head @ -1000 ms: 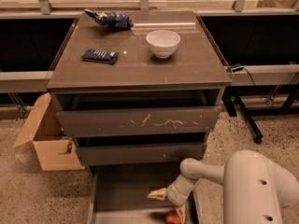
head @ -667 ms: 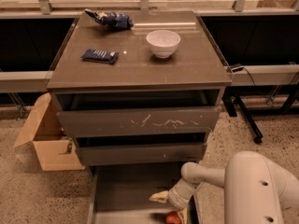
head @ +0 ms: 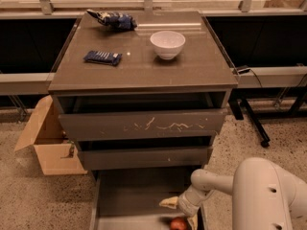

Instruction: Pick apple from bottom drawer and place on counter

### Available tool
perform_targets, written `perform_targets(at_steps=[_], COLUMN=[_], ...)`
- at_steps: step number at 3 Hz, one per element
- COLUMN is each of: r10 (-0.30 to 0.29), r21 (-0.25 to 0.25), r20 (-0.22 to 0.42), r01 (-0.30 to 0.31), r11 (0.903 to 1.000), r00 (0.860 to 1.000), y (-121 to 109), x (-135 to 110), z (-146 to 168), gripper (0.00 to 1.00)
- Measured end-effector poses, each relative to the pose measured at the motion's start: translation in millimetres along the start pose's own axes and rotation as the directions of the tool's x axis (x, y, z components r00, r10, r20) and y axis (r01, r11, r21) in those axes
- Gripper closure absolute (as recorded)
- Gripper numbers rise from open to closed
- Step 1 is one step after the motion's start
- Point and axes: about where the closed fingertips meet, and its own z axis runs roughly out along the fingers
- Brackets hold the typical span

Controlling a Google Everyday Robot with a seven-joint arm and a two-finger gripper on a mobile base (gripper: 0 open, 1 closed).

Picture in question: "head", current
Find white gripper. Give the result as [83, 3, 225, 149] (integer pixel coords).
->
[159, 187, 209, 230]

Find red apple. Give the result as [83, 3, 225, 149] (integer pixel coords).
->
[170, 217, 187, 230]

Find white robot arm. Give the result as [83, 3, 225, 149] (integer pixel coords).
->
[159, 157, 307, 230]

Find grey bottom drawer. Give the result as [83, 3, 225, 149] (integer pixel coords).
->
[89, 166, 195, 230]

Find grey drawer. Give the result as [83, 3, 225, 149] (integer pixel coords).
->
[79, 136, 213, 171]
[54, 91, 229, 141]
[89, 166, 195, 230]

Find grey middle drawer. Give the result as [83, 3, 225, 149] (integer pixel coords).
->
[79, 136, 213, 171]

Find grey top drawer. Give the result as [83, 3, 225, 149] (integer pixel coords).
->
[54, 91, 229, 141]

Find grey drawer cabinet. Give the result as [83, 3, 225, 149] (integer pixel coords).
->
[47, 11, 239, 180]

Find black wheeled stand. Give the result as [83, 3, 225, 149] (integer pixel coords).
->
[228, 98, 271, 148]

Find open cardboard box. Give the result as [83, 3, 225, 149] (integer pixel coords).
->
[14, 96, 87, 175]

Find white ceramic bowl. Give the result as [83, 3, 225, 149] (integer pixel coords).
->
[150, 31, 185, 60]

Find blue flat snack packet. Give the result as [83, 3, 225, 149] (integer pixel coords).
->
[83, 51, 122, 66]

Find blue crumpled chip bag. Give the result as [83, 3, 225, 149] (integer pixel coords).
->
[86, 9, 137, 31]

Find black cable with plug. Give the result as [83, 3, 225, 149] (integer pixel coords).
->
[231, 64, 264, 89]

